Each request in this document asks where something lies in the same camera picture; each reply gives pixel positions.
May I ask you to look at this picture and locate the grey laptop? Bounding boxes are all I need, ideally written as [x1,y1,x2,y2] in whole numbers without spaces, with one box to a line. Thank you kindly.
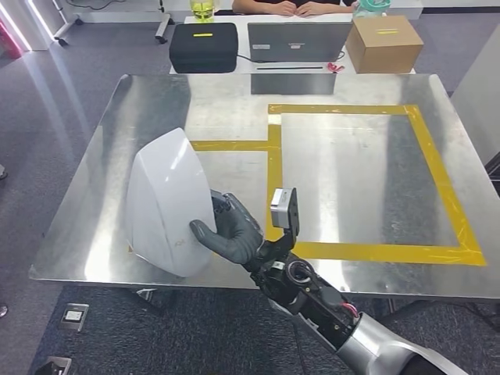
[247,21,354,64]

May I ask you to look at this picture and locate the black hard case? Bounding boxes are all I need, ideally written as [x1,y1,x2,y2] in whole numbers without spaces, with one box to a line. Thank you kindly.
[169,22,239,74]

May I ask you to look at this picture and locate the steel floor socket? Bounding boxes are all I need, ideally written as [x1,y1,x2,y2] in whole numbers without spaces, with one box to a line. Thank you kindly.
[58,302,90,332]

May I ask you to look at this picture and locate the person's left hand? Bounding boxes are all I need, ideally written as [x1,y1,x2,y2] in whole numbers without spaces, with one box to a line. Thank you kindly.
[296,1,334,18]

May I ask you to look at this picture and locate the brown cardboard box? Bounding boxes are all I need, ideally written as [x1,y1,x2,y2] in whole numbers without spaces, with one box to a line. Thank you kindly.
[345,15,425,74]

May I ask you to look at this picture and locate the person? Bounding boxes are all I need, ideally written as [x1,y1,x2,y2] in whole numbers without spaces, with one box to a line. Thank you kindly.
[231,0,358,18]

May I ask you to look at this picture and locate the yellow tape on workbench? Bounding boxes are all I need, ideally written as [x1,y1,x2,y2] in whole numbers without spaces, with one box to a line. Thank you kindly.
[190,103,487,267]

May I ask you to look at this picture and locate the person's right hand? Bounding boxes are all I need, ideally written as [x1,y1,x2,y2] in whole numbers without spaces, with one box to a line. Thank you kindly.
[269,1,299,17]

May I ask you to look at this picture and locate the white stand leg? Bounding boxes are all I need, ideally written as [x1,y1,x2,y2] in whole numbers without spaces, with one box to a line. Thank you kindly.
[155,0,175,44]
[53,0,85,47]

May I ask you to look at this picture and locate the white plastic car part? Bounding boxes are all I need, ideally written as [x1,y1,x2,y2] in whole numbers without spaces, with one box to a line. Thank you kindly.
[124,127,217,279]

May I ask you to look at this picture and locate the grey partition panel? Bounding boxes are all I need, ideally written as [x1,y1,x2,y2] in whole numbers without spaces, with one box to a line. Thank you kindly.
[451,23,500,166]

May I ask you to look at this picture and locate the yellow-green drink bottle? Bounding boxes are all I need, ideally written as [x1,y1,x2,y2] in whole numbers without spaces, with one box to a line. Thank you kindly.
[189,0,216,23]

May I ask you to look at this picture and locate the steel workbench table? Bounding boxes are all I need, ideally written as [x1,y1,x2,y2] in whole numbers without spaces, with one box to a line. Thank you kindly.
[29,73,500,332]

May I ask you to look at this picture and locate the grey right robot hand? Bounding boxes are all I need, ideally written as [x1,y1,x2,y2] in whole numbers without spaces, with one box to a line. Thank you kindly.
[189,189,265,266]

